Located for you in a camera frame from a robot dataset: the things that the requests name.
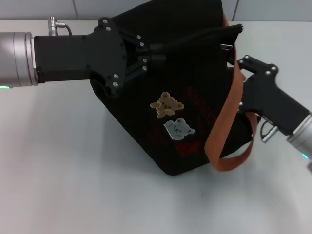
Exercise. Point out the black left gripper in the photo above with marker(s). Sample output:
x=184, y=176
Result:
x=78, y=56

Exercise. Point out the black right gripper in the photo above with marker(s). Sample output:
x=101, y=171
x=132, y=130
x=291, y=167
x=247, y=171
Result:
x=268, y=97

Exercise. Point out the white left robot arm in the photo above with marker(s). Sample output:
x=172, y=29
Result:
x=17, y=58

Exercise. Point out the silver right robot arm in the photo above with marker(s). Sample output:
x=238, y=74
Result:
x=303, y=132

